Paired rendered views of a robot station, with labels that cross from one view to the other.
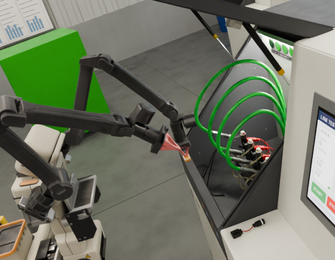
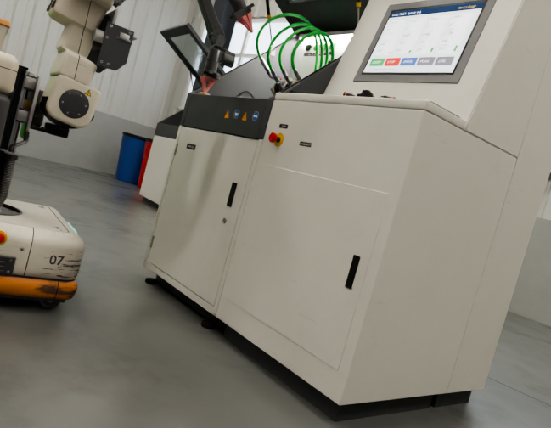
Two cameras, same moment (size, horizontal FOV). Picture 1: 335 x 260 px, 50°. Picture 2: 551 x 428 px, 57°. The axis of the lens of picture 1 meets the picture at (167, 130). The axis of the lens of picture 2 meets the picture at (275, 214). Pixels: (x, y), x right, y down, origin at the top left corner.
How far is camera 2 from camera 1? 174 cm
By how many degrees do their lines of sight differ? 42
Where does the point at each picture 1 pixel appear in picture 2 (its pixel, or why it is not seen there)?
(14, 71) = not seen: outside the picture
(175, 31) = (55, 151)
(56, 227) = (74, 39)
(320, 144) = (387, 31)
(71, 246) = (81, 67)
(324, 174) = (386, 47)
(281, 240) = not seen: hidden behind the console
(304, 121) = (373, 27)
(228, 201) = not seen: hidden behind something
